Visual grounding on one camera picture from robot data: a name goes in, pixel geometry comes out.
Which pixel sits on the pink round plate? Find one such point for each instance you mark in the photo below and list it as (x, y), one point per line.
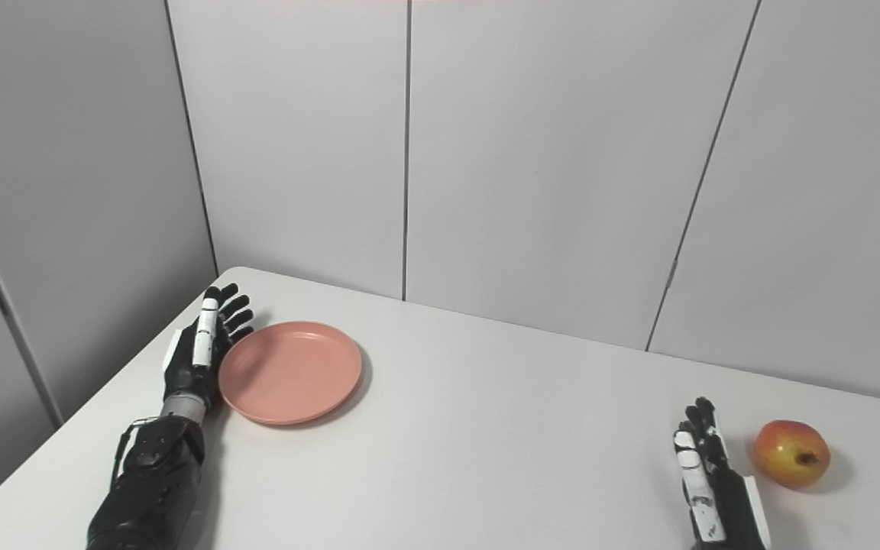
(289, 372)

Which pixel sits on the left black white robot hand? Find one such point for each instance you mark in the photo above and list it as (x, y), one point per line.
(184, 374)

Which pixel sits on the red yellow apple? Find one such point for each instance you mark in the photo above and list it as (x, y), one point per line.
(787, 451)

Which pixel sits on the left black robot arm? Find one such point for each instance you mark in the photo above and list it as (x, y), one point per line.
(150, 489)

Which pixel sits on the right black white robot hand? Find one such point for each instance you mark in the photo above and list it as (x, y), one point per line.
(726, 504)

